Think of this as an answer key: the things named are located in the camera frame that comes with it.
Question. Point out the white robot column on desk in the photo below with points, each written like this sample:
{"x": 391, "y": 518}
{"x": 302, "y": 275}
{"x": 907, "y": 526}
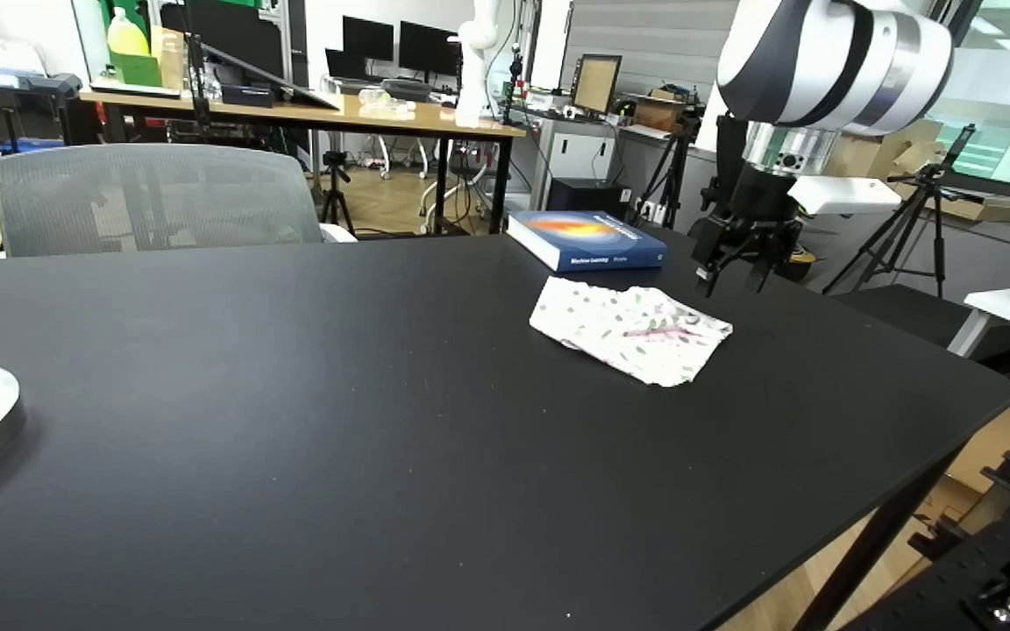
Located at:
{"x": 476, "y": 59}

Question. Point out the black metal equipment base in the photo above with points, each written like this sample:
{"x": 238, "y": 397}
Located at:
{"x": 983, "y": 562}

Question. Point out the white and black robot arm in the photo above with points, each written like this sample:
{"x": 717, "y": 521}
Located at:
{"x": 834, "y": 59}

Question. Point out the wooden desk with black legs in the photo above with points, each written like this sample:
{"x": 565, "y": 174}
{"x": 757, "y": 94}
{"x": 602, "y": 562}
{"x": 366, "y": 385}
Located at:
{"x": 332, "y": 115}

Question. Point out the large black camera tripod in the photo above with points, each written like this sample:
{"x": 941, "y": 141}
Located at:
{"x": 909, "y": 216}

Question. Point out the white towel with green leaves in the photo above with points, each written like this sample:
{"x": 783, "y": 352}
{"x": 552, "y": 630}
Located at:
{"x": 631, "y": 333}

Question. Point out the yellow bottle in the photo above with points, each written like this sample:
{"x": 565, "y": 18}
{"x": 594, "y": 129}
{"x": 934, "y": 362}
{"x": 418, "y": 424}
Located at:
{"x": 129, "y": 32}

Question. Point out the grey mesh office chair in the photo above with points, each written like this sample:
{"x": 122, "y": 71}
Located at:
{"x": 156, "y": 198}

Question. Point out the blue hardcover book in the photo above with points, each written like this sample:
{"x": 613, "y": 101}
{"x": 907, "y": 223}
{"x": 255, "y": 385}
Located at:
{"x": 587, "y": 239}

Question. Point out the wooden picture frame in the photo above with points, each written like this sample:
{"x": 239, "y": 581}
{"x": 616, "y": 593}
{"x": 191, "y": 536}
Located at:
{"x": 599, "y": 86}

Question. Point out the small black tripod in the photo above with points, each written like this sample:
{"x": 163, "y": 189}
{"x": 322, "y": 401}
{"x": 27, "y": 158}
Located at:
{"x": 336, "y": 189}

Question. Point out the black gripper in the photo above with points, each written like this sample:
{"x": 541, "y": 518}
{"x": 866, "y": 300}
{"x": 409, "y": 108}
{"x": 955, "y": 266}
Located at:
{"x": 752, "y": 216}

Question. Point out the black computer monitor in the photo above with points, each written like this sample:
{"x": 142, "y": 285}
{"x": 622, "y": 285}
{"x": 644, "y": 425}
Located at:
{"x": 366, "y": 40}
{"x": 428, "y": 51}

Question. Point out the white filing cabinet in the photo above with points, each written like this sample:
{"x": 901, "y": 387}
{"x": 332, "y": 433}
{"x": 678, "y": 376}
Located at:
{"x": 579, "y": 158}

